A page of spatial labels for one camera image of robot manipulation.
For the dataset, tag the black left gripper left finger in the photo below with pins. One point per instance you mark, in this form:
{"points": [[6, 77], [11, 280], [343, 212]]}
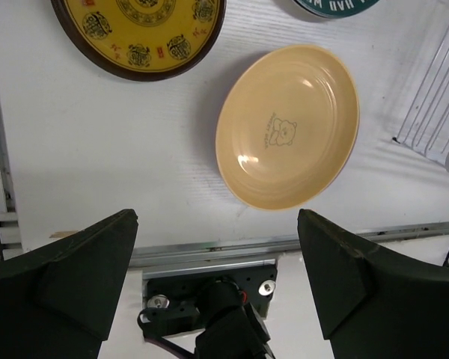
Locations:
{"points": [[59, 300]]}

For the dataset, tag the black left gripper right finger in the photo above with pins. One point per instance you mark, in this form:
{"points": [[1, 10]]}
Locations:
{"points": [[373, 302]]}

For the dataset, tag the tan beige plate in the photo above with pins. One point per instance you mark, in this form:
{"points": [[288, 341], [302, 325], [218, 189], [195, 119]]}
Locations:
{"points": [[287, 127]]}

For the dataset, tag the yellow brown plate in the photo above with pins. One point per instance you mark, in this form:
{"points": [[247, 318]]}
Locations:
{"points": [[142, 41]]}

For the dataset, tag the green rim white plate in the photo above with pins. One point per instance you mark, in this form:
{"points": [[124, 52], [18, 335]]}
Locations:
{"points": [[324, 10]]}

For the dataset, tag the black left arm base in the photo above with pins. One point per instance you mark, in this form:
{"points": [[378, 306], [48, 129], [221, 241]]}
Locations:
{"points": [[171, 296]]}

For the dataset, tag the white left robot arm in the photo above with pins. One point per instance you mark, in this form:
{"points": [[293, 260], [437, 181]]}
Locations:
{"points": [[232, 328]]}

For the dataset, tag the clear wire dish rack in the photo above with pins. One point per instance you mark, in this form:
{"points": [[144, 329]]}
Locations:
{"points": [[425, 129]]}

